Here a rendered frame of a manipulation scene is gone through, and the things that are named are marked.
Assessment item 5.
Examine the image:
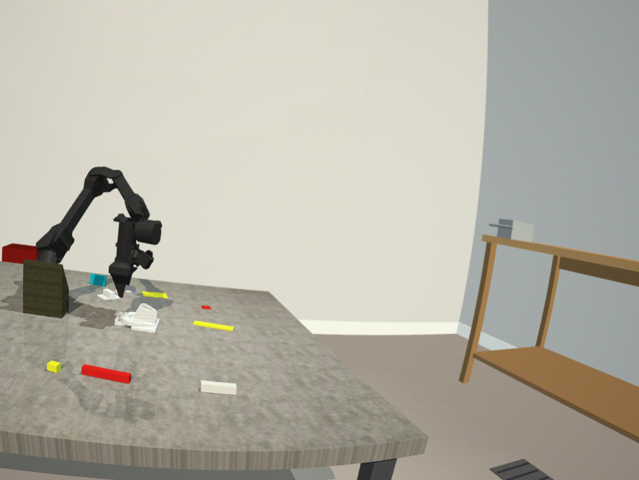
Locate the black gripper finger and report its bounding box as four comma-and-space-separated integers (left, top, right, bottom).
126, 267, 138, 286
110, 273, 131, 298

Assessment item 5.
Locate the teal rectangular block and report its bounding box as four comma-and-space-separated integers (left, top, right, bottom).
90, 274, 107, 287

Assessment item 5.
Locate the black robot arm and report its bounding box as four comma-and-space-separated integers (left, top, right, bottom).
36, 167, 162, 270

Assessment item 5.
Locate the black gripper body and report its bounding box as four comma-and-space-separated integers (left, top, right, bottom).
108, 239, 139, 276

